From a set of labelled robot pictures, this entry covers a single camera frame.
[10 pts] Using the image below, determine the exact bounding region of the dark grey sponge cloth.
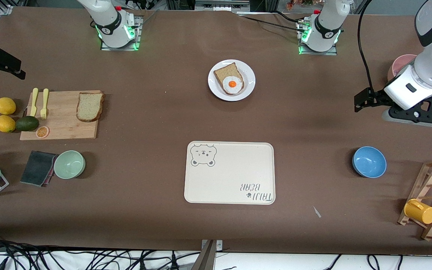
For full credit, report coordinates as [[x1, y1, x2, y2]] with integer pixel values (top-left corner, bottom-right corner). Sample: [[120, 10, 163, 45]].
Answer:
[[20, 151, 58, 187]]

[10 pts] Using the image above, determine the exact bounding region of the brown bread slice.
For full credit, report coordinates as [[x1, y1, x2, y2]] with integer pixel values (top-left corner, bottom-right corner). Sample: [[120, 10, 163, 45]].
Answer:
[[76, 92, 105, 122], [213, 63, 245, 96]]

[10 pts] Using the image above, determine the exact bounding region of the white round plate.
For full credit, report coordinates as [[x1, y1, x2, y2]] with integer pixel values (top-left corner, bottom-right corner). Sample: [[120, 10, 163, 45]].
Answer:
[[208, 59, 256, 102]]

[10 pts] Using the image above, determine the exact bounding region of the blue bowl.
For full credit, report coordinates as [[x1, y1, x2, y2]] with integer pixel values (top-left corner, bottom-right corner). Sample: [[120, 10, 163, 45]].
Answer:
[[352, 146, 387, 179]]

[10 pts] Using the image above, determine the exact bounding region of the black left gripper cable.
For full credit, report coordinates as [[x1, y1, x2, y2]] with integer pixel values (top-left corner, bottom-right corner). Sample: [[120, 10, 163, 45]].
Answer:
[[357, 0, 376, 92]]

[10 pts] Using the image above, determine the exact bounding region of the toy fried egg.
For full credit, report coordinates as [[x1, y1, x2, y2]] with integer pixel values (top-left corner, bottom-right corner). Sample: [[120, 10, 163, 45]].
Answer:
[[222, 76, 243, 94]]

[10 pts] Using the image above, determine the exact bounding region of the yellow lemon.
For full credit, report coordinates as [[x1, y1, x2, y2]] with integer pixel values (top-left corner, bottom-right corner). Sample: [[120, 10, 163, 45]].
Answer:
[[0, 115, 16, 133], [0, 97, 17, 115]]

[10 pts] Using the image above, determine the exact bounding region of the black power cable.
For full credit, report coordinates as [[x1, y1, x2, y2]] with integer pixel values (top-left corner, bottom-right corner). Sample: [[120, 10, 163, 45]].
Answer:
[[237, 13, 307, 31]]

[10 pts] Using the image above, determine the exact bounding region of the wooden cutting board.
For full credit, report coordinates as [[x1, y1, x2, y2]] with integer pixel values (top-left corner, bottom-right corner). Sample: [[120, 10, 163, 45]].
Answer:
[[20, 90, 102, 141]]

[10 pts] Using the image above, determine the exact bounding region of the yellow plastic fork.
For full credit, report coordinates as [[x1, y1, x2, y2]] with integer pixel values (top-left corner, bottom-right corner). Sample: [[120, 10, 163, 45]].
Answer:
[[40, 88, 50, 120]]

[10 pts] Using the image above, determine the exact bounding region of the beige bear print tray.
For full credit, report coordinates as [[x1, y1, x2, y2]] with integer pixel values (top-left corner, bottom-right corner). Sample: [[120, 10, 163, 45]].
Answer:
[[184, 141, 276, 205]]

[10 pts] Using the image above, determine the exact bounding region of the yellow cup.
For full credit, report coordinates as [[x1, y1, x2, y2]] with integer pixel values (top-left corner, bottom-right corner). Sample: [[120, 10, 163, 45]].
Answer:
[[404, 199, 432, 225]]

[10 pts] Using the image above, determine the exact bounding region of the pale green bowl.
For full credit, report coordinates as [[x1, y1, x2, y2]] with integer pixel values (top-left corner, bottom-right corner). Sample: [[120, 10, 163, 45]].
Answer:
[[54, 150, 86, 179]]

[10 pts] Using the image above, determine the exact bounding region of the yellow plastic knife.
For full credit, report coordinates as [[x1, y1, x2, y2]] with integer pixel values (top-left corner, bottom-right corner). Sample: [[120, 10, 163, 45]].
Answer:
[[30, 88, 39, 117]]

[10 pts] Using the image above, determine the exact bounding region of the grey metal camera bracket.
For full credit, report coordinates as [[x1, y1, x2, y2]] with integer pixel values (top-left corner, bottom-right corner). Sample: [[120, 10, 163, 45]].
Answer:
[[200, 239, 223, 270]]

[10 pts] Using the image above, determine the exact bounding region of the aluminium frame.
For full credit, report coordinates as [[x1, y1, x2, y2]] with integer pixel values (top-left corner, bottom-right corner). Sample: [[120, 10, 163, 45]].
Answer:
[[165, 0, 276, 14]]

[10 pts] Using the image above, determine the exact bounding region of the dark green avocado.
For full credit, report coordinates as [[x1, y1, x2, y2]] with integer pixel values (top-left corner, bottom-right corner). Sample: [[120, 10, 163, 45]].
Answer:
[[15, 116, 39, 132]]

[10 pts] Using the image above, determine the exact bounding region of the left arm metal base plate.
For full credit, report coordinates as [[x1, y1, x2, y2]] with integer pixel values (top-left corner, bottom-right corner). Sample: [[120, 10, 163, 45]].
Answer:
[[297, 19, 339, 56]]

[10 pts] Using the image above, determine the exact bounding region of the black floor cable tangle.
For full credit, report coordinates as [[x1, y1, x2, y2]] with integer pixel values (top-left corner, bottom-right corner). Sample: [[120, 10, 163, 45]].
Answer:
[[0, 232, 201, 270]]

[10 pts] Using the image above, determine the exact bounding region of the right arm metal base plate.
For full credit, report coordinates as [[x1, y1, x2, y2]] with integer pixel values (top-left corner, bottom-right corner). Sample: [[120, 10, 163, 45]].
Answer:
[[100, 15, 142, 51]]

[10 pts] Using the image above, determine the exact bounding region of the pink bowl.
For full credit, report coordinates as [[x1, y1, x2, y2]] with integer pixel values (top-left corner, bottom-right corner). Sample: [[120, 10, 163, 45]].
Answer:
[[387, 54, 419, 81]]

